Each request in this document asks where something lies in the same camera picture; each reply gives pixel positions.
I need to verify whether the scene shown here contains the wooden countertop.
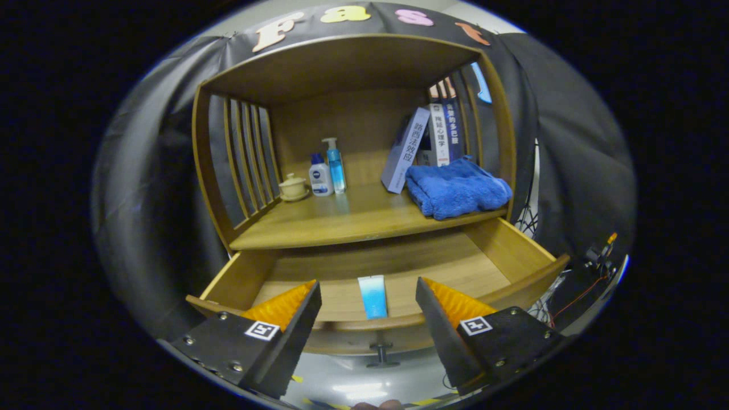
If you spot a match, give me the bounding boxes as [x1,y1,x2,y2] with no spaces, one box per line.
[230,181,507,251]

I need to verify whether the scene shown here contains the blue folded towel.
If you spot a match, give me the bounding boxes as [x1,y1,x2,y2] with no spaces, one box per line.
[405,156,513,221]

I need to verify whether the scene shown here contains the wooden cabinet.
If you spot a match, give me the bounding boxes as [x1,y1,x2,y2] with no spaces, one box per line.
[191,33,518,252]

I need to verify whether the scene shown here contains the black tripod stand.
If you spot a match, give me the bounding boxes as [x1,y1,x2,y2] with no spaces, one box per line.
[515,140,542,240]

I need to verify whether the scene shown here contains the blue pump bottle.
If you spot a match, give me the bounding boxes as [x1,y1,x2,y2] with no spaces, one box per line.
[322,137,347,194]

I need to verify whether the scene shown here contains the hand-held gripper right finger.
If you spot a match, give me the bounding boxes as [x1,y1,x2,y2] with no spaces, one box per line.
[415,277,564,396]

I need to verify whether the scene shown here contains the wooden drawer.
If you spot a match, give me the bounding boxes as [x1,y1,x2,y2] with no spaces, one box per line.
[186,218,571,369]

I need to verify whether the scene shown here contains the white spine book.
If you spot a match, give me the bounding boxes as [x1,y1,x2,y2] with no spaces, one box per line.
[428,102,450,167]

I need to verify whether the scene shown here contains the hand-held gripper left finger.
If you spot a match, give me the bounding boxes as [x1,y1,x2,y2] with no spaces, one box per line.
[171,279,322,399]

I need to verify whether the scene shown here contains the lavender book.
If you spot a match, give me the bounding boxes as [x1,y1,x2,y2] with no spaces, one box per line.
[380,107,431,194]

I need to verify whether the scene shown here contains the dark blue spine book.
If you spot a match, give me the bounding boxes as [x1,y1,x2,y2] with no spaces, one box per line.
[445,100,463,161]

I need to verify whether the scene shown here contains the black backdrop cloth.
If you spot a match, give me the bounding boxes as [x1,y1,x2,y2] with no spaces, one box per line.
[91,3,637,342]

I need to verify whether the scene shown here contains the white lotion bottle blue cap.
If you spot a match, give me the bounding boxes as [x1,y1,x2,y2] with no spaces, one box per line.
[309,153,334,197]

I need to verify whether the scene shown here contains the blue white cream tube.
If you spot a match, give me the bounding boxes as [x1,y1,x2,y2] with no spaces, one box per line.
[358,275,388,319]

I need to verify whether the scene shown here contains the beige lidded teacup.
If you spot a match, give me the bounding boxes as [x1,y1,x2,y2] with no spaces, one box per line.
[279,173,310,202]

